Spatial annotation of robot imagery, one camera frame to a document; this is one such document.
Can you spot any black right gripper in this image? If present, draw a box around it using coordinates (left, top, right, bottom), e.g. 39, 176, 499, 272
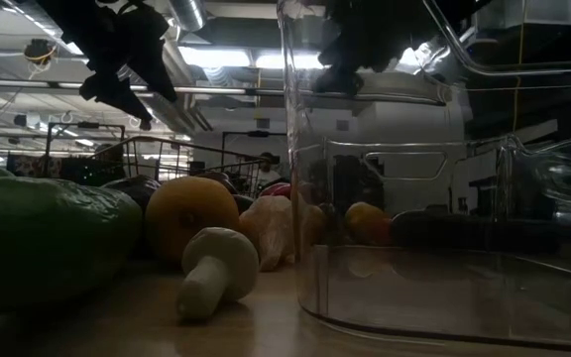
313, 0, 418, 96

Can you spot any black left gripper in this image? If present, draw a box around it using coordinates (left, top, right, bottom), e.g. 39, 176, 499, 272
37, 0, 177, 123

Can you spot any orange bell pepper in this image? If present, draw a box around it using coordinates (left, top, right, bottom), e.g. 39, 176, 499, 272
145, 176, 241, 265

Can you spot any clear plastic bin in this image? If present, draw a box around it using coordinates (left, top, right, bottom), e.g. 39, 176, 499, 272
276, 0, 571, 351

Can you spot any bright ceiling light panel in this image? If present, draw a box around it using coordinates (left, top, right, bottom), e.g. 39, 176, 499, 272
255, 53, 325, 70
178, 46, 252, 69

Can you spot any dark purple round vegetable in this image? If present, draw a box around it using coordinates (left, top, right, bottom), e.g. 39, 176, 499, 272
102, 175, 162, 212

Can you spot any long horizontal overhead bar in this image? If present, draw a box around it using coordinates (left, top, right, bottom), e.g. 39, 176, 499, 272
0, 77, 286, 98

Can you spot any patterned panel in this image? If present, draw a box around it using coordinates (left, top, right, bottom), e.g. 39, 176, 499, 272
6, 154, 63, 179

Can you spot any small orange-red tomato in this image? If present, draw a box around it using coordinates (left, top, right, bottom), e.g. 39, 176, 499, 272
344, 201, 392, 247

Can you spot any white garlic bulb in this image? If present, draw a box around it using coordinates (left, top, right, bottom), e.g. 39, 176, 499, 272
239, 194, 297, 273

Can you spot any white mushroom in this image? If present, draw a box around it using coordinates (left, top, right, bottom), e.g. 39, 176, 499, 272
175, 227, 261, 321

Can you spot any large grey spiral duct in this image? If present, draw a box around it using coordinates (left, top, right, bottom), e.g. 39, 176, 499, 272
0, 0, 202, 133

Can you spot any black metal frame stand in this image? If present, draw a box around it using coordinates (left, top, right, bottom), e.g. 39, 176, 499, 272
45, 120, 127, 178
220, 129, 289, 173

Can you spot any metal wire basket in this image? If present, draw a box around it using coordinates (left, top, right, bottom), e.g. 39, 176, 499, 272
89, 136, 268, 199

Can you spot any shiny corrugated air duct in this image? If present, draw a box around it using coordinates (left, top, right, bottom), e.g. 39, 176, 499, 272
168, 0, 208, 32

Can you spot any hanging cable reel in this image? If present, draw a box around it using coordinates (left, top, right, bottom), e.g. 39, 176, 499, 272
22, 38, 59, 68

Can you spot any yellow hanging cable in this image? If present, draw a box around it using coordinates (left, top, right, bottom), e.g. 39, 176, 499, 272
512, 0, 525, 135

